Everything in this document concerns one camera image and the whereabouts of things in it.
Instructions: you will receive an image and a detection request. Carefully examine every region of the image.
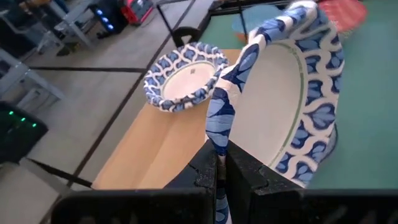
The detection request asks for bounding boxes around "red equipment box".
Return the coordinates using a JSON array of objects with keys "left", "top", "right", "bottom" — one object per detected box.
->
[{"left": 120, "top": 0, "right": 155, "bottom": 26}]

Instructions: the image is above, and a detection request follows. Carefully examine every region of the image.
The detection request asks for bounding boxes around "black computer with blue lights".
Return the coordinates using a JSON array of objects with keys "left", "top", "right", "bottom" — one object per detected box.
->
[{"left": 90, "top": 0, "right": 128, "bottom": 40}]

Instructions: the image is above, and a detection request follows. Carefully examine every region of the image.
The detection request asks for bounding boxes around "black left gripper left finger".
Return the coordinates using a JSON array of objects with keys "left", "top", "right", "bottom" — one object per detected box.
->
[{"left": 164, "top": 139, "right": 218, "bottom": 191}]

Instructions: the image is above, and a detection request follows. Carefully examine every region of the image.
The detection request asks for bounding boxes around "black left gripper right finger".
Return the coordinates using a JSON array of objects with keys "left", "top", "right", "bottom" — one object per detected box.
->
[{"left": 226, "top": 140, "right": 301, "bottom": 191}]

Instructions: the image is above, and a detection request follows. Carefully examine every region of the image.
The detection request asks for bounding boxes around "black device with green lights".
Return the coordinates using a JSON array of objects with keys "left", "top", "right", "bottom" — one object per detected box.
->
[{"left": 0, "top": 101, "right": 49, "bottom": 164}]

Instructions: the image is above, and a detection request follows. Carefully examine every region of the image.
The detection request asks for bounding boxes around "red patterned ceramic bowl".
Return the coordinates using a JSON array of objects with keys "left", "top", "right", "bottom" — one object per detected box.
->
[{"left": 318, "top": 0, "right": 368, "bottom": 34}]

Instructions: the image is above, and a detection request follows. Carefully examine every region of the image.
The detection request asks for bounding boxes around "blue white patterned paper bowl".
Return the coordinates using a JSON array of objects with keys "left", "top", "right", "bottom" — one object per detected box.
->
[
  {"left": 205, "top": 0, "right": 346, "bottom": 224},
  {"left": 142, "top": 42, "right": 231, "bottom": 113}
]

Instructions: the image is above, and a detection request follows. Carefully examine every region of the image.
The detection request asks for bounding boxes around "grey metal desk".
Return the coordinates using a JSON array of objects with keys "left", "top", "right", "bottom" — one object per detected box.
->
[
  {"left": 40, "top": 0, "right": 97, "bottom": 52},
  {"left": 0, "top": 46, "right": 65, "bottom": 103}
]

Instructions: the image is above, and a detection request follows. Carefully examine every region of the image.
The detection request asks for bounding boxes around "green table mat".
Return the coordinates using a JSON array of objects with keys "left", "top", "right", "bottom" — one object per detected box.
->
[{"left": 198, "top": 0, "right": 398, "bottom": 190}]

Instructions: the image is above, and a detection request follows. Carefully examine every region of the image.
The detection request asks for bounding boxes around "black table frame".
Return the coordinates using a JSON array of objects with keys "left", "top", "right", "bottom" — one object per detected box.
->
[{"left": 208, "top": 0, "right": 293, "bottom": 16}]

